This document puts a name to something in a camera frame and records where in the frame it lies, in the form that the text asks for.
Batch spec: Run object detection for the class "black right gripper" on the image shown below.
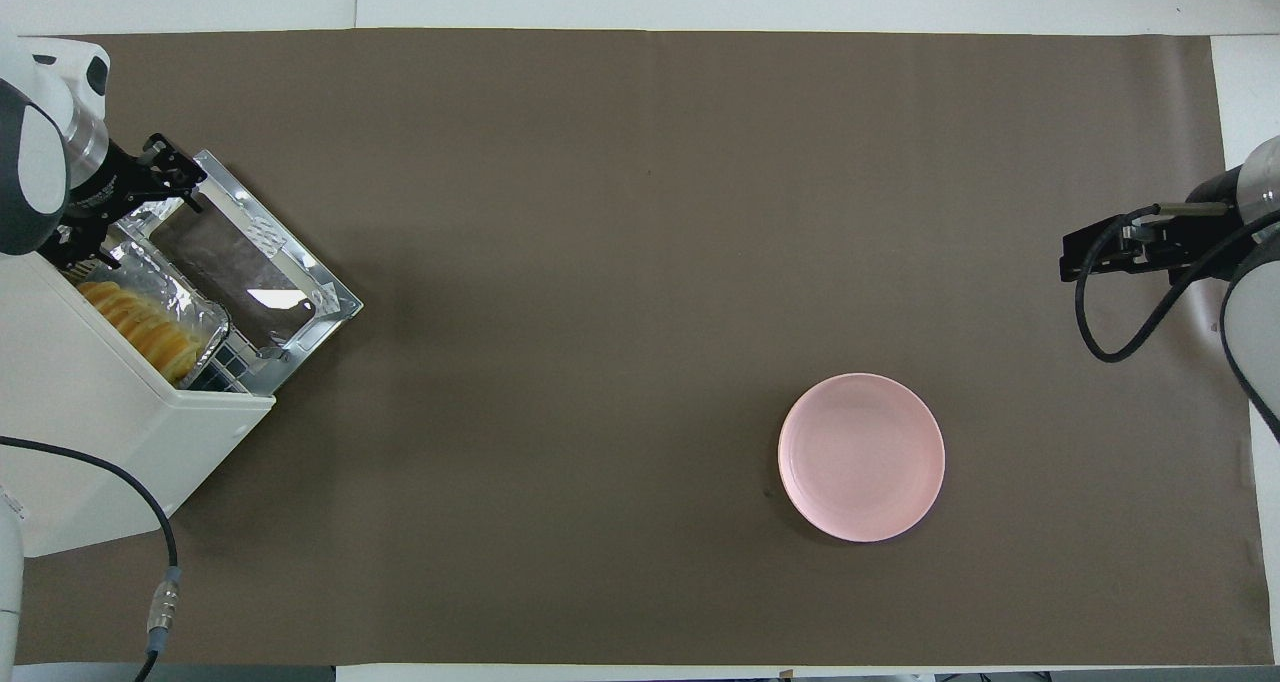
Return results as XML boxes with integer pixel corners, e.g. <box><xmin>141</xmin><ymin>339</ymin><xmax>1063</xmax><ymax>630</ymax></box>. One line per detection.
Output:
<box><xmin>1059</xmin><ymin>166</ymin><xmax>1251</xmax><ymax>285</ymax></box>

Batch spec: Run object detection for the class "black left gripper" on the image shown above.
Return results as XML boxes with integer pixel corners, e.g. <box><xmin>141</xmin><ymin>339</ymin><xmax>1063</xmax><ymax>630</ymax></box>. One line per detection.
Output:
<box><xmin>44</xmin><ymin>133</ymin><xmax>208</xmax><ymax>270</ymax></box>

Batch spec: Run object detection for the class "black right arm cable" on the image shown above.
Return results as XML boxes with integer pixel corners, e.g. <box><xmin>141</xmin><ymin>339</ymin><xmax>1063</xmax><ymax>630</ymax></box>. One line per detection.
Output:
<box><xmin>1073</xmin><ymin>203</ymin><xmax>1280</xmax><ymax>365</ymax></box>

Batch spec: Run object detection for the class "glass oven door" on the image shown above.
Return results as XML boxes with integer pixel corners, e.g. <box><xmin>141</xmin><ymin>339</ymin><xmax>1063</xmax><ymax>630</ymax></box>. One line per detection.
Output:
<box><xmin>118</xmin><ymin>149</ymin><xmax>365</xmax><ymax>398</ymax></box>

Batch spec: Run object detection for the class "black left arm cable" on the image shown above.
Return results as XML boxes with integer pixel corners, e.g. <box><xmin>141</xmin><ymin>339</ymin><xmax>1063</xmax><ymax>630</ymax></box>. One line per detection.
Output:
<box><xmin>0</xmin><ymin>434</ymin><xmax>184</xmax><ymax>682</ymax></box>

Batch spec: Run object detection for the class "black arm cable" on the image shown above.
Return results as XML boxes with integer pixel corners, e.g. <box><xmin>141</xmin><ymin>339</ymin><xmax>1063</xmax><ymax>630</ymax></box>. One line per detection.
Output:
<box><xmin>1073</xmin><ymin>203</ymin><xmax>1280</xmax><ymax>365</ymax></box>
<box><xmin>0</xmin><ymin>434</ymin><xmax>184</xmax><ymax>682</ymax></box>

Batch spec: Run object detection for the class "pink round plate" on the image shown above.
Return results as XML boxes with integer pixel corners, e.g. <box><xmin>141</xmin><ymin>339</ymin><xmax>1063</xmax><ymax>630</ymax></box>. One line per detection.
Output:
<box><xmin>777</xmin><ymin>372</ymin><xmax>947</xmax><ymax>544</ymax></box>

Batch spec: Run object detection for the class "brown table mat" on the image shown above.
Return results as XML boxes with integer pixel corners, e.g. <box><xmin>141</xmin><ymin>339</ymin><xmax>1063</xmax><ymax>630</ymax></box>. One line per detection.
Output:
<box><xmin>14</xmin><ymin>28</ymin><xmax>1257</xmax><ymax>668</ymax></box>

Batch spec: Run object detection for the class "wire oven rack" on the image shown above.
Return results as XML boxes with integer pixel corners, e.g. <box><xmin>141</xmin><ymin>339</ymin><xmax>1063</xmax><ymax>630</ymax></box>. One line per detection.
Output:
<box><xmin>195</xmin><ymin>327</ymin><xmax>276</xmax><ymax>395</ymax></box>

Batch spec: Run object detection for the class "aluminium foil tray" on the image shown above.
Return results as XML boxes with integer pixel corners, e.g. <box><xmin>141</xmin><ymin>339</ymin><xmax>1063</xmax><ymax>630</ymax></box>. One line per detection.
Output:
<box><xmin>64</xmin><ymin>260</ymin><xmax>234</xmax><ymax>390</ymax></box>

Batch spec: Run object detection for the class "cream toaster oven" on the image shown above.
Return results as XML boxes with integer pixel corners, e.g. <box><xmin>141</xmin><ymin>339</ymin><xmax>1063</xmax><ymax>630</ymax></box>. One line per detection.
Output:
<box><xmin>0</xmin><ymin>149</ymin><xmax>365</xmax><ymax>559</ymax></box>

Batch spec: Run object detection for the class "sliced yellow bread loaf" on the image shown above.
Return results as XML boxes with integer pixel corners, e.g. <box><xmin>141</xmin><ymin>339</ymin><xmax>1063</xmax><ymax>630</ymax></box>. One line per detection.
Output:
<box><xmin>77</xmin><ymin>279</ymin><xmax>202</xmax><ymax>384</ymax></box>

